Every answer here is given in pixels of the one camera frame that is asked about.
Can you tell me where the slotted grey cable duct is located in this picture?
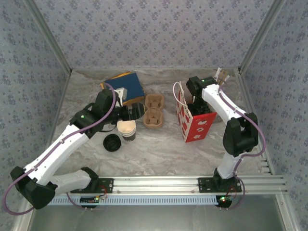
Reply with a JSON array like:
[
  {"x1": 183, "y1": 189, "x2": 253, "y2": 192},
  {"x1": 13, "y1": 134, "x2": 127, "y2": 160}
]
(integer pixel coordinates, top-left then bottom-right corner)
[{"x1": 48, "y1": 194, "x2": 222, "y2": 206}]

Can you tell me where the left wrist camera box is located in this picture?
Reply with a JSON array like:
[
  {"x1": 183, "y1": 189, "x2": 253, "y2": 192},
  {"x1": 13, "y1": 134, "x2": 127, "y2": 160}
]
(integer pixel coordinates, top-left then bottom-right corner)
[{"x1": 114, "y1": 87, "x2": 128, "y2": 103}]

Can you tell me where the black paper cup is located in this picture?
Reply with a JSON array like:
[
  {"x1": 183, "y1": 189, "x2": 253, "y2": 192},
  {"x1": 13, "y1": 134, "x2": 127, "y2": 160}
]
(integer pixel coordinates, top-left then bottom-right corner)
[
  {"x1": 119, "y1": 131, "x2": 137, "y2": 143},
  {"x1": 116, "y1": 119, "x2": 137, "y2": 136},
  {"x1": 117, "y1": 127, "x2": 137, "y2": 138}
]

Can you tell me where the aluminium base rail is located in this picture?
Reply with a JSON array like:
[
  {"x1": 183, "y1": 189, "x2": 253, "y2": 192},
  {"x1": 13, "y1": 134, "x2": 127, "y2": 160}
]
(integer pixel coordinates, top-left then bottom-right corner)
[{"x1": 48, "y1": 175, "x2": 289, "y2": 195}]

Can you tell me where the purple cable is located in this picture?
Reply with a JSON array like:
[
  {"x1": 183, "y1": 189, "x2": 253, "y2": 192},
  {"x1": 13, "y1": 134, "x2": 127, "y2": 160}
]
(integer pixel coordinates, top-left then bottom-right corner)
[
  {"x1": 227, "y1": 180, "x2": 246, "y2": 210},
  {"x1": 65, "y1": 192, "x2": 88, "y2": 210},
  {"x1": 4, "y1": 82, "x2": 118, "y2": 216},
  {"x1": 218, "y1": 85, "x2": 267, "y2": 175}
]

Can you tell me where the black plastic cup lid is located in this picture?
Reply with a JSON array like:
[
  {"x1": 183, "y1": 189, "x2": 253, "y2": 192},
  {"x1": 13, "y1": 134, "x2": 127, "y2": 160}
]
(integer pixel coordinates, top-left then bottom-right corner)
[{"x1": 103, "y1": 134, "x2": 121, "y2": 153}]

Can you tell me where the aluminium frame post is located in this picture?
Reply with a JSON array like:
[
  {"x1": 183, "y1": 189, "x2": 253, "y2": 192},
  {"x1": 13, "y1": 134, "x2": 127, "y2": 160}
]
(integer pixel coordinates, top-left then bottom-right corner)
[{"x1": 238, "y1": 0, "x2": 287, "y2": 73}]

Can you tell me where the small circuit board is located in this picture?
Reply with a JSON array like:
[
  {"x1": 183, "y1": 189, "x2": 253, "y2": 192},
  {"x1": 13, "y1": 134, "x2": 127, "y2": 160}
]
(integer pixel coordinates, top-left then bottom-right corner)
[
  {"x1": 215, "y1": 195, "x2": 233, "y2": 208},
  {"x1": 80, "y1": 196, "x2": 101, "y2": 205}
]

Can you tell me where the brown pulp cup carrier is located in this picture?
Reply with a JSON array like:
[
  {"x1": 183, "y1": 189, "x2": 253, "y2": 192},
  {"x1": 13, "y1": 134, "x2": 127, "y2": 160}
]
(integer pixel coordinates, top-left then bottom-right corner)
[
  {"x1": 143, "y1": 93, "x2": 166, "y2": 128},
  {"x1": 143, "y1": 115, "x2": 166, "y2": 128}
]

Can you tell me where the red white paper bag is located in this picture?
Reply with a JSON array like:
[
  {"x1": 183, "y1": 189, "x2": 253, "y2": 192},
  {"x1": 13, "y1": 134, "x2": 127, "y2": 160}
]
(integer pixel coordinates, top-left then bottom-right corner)
[{"x1": 173, "y1": 81, "x2": 218, "y2": 143}]

